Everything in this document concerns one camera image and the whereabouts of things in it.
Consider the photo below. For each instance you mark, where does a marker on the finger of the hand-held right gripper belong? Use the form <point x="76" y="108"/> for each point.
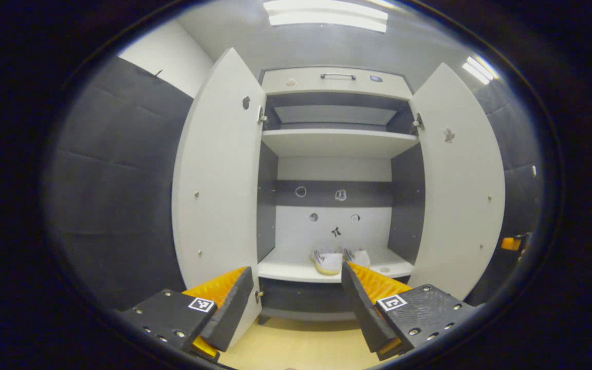
<point x="511" y="244"/>

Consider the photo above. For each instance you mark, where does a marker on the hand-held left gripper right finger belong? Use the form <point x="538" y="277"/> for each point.
<point x="363" y="313"/>

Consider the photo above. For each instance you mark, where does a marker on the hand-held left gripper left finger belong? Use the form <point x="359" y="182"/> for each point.
<point x="232" y="313"/>

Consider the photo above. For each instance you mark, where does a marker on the white striped shoe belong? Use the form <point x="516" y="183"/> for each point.
<point x="360" y="257"/>
<point x="328" y="262"/>

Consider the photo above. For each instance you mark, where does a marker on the grey cabinet drawer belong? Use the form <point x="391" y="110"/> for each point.
<point x="337" y="88"/>

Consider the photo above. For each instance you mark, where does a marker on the black backdrop cloth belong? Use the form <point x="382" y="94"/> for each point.
<point x="121" y="180"/>

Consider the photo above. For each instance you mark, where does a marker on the small ceiling light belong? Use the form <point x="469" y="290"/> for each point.
<point x="480" y="69"/>

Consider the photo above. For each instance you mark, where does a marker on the large ceiling light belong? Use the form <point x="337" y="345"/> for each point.
<point x="327" y="15"/>

